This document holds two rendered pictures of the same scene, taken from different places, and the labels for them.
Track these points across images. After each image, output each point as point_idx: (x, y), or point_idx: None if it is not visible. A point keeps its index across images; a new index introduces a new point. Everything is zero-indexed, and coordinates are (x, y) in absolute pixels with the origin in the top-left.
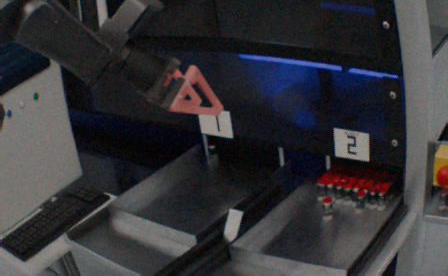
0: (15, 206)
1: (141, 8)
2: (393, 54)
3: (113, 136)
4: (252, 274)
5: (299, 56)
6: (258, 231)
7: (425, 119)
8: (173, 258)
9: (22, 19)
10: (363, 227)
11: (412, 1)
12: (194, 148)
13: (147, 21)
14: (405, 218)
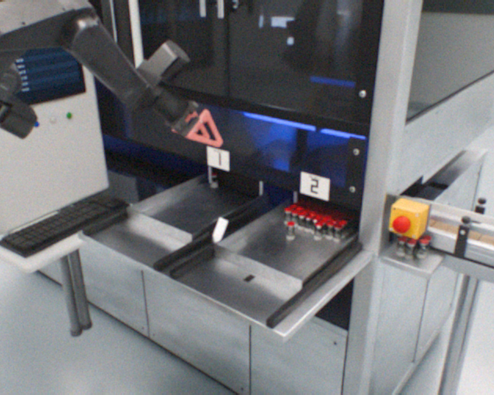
0: (29, 208)
1: (172, 57)
2: (363, 118)
3: (140, 161)
4: (228, 270)
5: (283, 117)
6: (237, 237)
7: (385, 174)
8: (172, 251)
9: (77, 30)
10: (319, 251)
11: (395, 71)
12: (201, 175)
13: (176, 70)
14: (360, 253)
